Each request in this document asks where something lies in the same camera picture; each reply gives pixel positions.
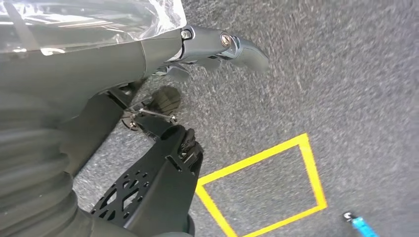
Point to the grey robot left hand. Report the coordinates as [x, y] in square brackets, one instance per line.
[82, 65]

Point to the blue metal shelf rack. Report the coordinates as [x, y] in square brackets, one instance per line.
[363, 227]

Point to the dark robot leg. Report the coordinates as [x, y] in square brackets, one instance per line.
[157, 183]

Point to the yellow floor tape square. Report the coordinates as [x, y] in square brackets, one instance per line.
[311, 170]

